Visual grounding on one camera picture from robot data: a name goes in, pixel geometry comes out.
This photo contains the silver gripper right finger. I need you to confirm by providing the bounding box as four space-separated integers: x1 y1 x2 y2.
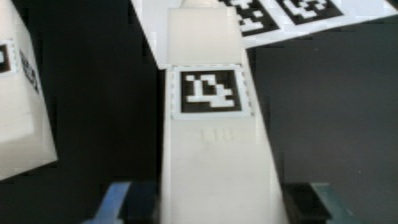
283 182 356 224

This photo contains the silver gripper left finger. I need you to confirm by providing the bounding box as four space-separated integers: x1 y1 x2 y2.
82 181 158 224

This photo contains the white leg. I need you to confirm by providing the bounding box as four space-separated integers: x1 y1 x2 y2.
0 0 59 181
160 0 290 224

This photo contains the white fiducial marker sheet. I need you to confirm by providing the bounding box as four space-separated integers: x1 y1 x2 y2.
132 0 398 68

